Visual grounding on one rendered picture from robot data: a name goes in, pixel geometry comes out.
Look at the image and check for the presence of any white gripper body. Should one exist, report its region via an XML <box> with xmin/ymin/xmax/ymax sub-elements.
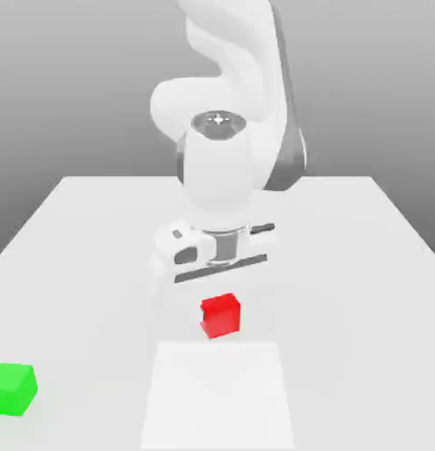
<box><xmin>159</xmin><ymin>252</ymin><xmax>275</xmax><ymax>300</ymax></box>

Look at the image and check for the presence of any small red cube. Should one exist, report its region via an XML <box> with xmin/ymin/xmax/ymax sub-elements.
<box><xmin>199</xmin><ymin>292</ymin><xmax>242</xmax><ymax>340</ymax></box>

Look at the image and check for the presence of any small green cube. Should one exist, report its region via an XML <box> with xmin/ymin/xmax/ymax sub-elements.
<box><xmin>0</xmin><ymin>362</ymin><xmax>40</xmax><ymax>418</ymax></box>

